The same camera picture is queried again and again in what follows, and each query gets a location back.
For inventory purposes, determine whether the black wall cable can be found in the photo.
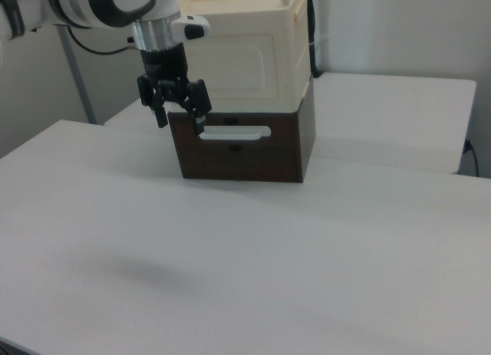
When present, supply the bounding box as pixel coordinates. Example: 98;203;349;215
463;139;481;178

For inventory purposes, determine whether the cream cabinet door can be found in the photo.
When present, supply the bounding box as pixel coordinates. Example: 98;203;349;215
183;34;288;102

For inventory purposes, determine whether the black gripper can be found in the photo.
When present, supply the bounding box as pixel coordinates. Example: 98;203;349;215
137;41;213;136

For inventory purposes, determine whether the dark brown wooden box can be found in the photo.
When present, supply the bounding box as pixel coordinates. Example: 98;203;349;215
167;78;317;185

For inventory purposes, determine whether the pale bar handle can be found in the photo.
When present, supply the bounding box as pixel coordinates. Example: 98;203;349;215
199;123;273;143

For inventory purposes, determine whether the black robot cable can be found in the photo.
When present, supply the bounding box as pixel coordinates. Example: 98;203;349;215
66;25;136;56

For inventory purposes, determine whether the grey metal post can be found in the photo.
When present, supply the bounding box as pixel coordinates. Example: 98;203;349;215
57;23;97;126

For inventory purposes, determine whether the black pole with white tie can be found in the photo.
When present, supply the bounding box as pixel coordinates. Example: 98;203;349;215
305;0;324;79

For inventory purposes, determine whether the cream plastic cabinet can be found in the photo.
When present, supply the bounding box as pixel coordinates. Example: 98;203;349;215
168;0;312;115

